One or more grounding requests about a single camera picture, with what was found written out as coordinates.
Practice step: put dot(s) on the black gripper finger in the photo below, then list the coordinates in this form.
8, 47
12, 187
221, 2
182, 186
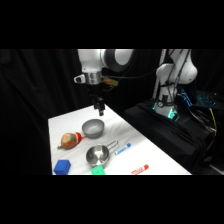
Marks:
102, 108
96, 106

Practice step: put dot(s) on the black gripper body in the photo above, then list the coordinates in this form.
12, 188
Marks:
95, 90

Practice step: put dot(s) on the blue pen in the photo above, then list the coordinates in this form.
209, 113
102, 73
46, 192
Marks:
122, 149

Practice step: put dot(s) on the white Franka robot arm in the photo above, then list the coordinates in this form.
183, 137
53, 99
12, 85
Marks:
91, 60

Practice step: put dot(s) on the red pen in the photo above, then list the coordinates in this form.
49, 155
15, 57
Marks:
140, 169

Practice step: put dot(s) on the grey bowl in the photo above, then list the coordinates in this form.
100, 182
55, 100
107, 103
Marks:
93, 129

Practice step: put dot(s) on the brown plush toy red cap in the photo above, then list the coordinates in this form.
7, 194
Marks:
69, 141

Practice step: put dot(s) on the black curtain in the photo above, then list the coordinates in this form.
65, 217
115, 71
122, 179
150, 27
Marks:
33, 100

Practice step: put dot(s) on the green block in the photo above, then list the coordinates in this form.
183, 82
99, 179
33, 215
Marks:
98, 171

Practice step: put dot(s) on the blue block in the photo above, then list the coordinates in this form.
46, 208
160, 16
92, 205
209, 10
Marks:
62, 167

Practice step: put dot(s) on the black covered robot stand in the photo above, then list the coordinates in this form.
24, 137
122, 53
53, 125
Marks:
166, 136

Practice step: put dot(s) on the green base light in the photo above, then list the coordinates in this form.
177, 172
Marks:
172, 115

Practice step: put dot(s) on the cyan lit keyboard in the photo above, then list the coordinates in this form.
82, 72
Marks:
208, 99

